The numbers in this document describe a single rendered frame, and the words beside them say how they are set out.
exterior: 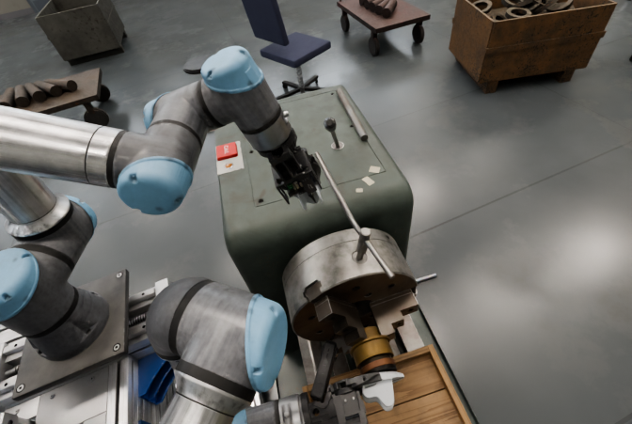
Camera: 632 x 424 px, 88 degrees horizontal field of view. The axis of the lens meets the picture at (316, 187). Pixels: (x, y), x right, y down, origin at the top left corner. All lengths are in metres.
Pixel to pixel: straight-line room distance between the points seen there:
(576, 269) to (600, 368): 0.53
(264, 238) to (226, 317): 0.33
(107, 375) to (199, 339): 0.51
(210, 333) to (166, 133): 0.27
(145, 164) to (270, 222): 0.43
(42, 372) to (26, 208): 0.36
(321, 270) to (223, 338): 0.30
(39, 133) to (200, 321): 0.30
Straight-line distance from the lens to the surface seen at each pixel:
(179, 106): 0.51
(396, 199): 0.83
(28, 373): 1.00
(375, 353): 0.77
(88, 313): 0.91
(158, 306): 0.57
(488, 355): 2.04
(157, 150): 0.44
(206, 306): 0.52
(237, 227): 0.81
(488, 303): 2.15
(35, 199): 0.83
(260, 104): 0.50
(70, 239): 0.88
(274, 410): 0.77
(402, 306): 0.82
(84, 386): 1.02
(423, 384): 1.01
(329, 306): 0.72
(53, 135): 0.48
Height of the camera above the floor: 1.85
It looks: 45 degrees down
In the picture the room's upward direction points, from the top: 10 degrees counter-clockwise
